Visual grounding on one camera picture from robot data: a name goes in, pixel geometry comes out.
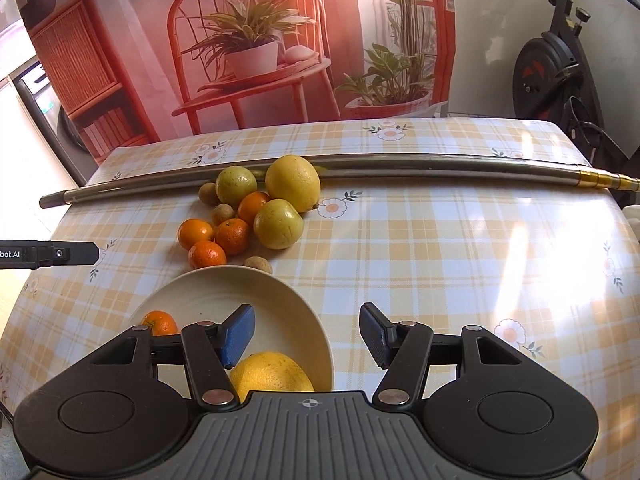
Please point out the brown kiwi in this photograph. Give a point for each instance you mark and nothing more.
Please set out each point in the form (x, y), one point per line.
(219, 214)
(207, 193)

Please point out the large yellow grapefruit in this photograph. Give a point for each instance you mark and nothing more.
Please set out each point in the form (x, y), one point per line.
(272, 375)

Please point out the black exercise bike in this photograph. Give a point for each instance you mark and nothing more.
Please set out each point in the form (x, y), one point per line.
(542, 70)

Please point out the brown kiwi back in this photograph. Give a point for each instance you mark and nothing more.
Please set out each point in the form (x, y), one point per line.
(207, 193)

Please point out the plaid floral tablecloth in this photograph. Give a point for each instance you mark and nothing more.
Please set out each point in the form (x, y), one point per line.
(450, 250)

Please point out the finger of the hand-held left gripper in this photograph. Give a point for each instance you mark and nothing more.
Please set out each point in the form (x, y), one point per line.
(65, 254)

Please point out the large yellow lemon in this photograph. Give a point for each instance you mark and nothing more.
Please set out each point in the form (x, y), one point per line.
(292, 182)

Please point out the printed backdrop cloth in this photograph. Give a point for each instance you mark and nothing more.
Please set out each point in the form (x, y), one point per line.
(140, 35)

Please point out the brown kiwi middle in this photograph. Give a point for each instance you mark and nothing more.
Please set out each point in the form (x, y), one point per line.
(219, 214)

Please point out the long metal pole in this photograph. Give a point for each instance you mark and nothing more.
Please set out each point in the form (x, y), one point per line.
(400, 166)

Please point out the cream round bowl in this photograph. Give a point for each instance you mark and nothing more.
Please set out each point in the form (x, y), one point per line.
(200, 295)

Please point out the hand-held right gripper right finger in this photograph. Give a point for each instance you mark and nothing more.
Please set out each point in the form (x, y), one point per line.
(374, 334)

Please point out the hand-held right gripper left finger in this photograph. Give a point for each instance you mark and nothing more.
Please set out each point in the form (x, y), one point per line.
(239, 334)

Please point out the small orange mandarin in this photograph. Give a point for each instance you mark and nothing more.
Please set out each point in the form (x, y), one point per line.
(233, 236)
(195, 234)
(206, 255)
(161, 322)
(251, 206)

